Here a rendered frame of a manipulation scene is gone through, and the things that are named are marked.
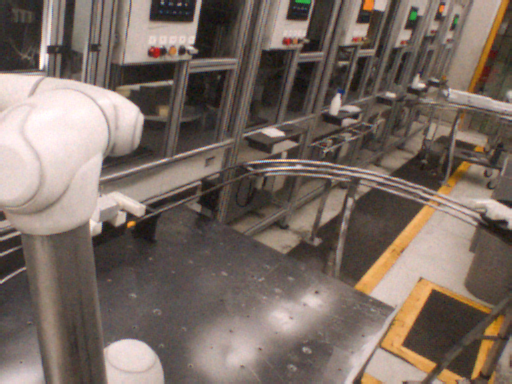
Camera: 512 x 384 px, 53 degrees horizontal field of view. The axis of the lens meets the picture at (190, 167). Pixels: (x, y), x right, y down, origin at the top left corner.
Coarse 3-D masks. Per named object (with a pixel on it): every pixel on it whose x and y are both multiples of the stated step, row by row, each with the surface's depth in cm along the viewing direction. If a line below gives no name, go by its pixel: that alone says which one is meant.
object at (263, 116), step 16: (320, 0) 298; (320, 16) 306; (336, 16) 326; (320, 32) 314; (304, 48) 303; (320, 48) 323; (272, 64) 277; (288, 64) 293; (304, 64) 351; (256, 80) 269; (272, 80) 284; (304, 80) 353; (320, 80) 342; (256, 96) 275; (272, 96) 291; (256, 112) 282; (272, 112) 299; (256, 128) 289
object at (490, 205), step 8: (472, 200) 251; (480, 200) 253; (488, 200) 255; (480, 208) 252; (488, 208) 251; (496, 208) 250; (504, 208) 249; (480, 216) 249; (488, 216) 243; (496, 216) 240; (504, 216) 243; (480, 224) 248; (488, 224) 244; (496, 224) 240; (504, 224) 242; (496, 232) 240; (504, 232) 237
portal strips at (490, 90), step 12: (504, 36) 761; (504, 48) 765; (504, 60) 768; (492, 72) 780; (504, 72) 771; (492, 84) 783; (504, 84) 776; (492, 96) 787; (504, 96) 779; (480, 108) 799; (480, 120) 803; (492, 120) 795; (480, 132) 809
